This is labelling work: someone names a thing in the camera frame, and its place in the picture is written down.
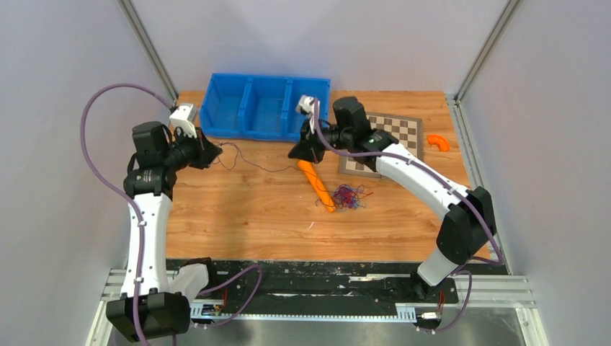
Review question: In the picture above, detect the red thin wire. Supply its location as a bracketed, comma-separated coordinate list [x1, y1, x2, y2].
[331, 184, 374, 211]

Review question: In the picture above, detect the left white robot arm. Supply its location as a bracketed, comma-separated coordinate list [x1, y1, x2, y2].
[106, 121, 222, 342]

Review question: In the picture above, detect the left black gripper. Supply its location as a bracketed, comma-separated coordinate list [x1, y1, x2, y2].
[161, 126, 223, 172]

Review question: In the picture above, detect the orange curved plastic piece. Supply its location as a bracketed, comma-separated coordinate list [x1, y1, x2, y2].
[427, 134, 451, 152]

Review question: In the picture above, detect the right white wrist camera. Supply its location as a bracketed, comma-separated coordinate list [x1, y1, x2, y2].
[295, 94, 319, 124]

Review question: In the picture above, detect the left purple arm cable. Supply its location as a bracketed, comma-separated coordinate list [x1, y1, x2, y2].
[80, 84, 264, 346]

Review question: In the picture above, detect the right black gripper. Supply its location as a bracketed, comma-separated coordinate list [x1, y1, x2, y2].
[288, 117, 352, 166]

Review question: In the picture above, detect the left aluminium frame post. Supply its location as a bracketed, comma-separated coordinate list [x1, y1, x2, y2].
[117, 0, 179, 102]

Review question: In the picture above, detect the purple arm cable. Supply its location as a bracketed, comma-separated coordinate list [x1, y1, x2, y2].
[311, 99, 506, 334]
[80, 84, 264, 346]

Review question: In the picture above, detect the blue three-compartment bin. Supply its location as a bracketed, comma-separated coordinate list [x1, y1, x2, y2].
[200, 73, 331, 143]

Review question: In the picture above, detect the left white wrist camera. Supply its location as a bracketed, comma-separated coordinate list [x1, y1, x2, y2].
[169, 103, 197, 138]

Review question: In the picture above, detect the right aluminium frame post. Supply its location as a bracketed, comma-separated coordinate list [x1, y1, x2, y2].
[454, 0, 522, 105]

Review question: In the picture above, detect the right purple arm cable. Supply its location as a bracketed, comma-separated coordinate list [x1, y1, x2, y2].
[311, 99, 506, 334]

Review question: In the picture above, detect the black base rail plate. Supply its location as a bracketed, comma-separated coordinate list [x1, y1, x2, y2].
[164, 258, 462, 319]

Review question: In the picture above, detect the wooden chessboard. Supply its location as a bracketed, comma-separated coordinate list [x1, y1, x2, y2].
[339, 111, 424, 179]

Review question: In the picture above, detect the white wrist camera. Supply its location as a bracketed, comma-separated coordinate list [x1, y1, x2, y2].
[295, 94, 319, 124]
[169, 103, 197, 138]

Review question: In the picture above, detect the aluminium frame post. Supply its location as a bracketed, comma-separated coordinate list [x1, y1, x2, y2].
[454, 0, 522, 105]
[117, 0, 179, 102]

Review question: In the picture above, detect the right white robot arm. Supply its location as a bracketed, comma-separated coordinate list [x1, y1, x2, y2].
[288, 95, 496, 301]

